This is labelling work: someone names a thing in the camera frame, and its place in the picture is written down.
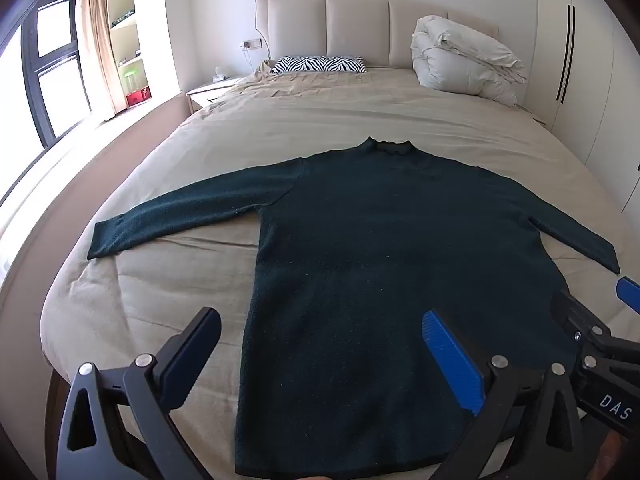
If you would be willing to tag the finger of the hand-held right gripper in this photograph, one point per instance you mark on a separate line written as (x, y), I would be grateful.
(630, 296)
(575, 315)

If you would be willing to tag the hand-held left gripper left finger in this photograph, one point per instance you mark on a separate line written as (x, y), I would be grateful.
(192, 355)

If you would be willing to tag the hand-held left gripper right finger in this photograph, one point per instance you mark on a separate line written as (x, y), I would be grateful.
(450, 355)

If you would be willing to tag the dark teal knit sweater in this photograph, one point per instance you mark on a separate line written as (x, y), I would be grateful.
(375, 260)

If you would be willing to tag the bed with beige sheet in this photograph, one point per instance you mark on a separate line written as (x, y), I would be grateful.
(200, 160)

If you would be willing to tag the beige window ledge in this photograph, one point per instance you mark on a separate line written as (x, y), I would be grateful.
(100, 140)

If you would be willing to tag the white wardrobe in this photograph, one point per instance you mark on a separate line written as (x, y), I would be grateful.
(595, 60)

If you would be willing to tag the red box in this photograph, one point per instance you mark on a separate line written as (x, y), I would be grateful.
(137, 98)

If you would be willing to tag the white nightstand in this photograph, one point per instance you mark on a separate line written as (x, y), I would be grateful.
(210, 91)

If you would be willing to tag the white folded duvet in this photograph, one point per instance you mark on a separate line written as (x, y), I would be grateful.
(460, 60)

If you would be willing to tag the small white ornament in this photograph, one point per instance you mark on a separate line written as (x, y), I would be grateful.
(220, 74)

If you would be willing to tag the black framed window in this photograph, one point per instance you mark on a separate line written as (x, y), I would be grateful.
(50, 75)

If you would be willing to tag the zebra print pillow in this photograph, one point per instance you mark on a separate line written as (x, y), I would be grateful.
(320, 65)

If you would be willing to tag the beige curtain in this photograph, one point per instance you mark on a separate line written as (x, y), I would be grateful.
(97, 45)

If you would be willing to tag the beige padded headboard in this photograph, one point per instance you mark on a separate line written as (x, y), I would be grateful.
(357, 25)

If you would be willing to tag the wall socket plate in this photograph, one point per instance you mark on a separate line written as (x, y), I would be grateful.
(252, 44)

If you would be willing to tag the white open wall shelf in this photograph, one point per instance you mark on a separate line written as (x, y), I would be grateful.
(125, 35)

